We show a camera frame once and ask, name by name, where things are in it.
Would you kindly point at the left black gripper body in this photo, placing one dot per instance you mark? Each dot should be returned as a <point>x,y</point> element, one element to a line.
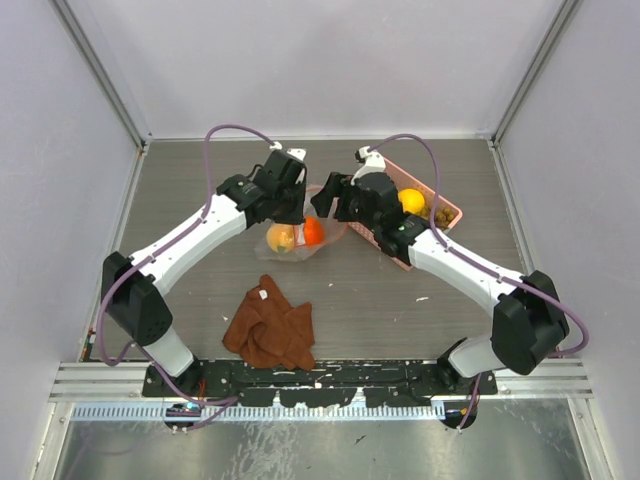
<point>291,201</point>

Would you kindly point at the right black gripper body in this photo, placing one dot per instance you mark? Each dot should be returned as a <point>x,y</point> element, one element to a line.
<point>350,207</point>

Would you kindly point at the orange persimmon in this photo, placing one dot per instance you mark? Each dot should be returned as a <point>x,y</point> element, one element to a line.
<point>313,231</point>

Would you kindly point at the orange peach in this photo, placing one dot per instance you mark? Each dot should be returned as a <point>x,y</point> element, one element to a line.
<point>281,238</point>

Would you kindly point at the clear zip top bag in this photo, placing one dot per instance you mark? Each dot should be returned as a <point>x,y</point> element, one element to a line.
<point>334,230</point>

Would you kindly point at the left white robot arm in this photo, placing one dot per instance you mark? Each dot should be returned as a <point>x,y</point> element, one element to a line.
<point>134,287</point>

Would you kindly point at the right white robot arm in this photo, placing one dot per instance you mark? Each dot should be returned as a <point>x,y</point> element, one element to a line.
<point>528,323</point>

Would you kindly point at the pink plastic basket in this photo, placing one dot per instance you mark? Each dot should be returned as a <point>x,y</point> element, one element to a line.
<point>396,245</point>

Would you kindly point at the yellow apple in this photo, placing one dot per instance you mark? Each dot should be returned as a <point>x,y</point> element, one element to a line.
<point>412,201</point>

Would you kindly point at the brown longan bunch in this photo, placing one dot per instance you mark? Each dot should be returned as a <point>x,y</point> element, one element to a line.
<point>443,216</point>

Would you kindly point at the brown cloth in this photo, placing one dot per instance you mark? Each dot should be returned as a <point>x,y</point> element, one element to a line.
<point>267,331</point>

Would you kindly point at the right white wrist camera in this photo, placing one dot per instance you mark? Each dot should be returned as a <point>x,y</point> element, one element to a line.
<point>298,153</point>

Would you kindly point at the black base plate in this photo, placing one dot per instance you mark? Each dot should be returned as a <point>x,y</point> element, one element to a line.
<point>393,383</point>

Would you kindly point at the grey slotted cable duct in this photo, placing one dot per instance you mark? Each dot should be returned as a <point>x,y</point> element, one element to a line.
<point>167,411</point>

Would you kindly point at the aluminium frame rail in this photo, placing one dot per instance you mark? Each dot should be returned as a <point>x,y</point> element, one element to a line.
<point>132,380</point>

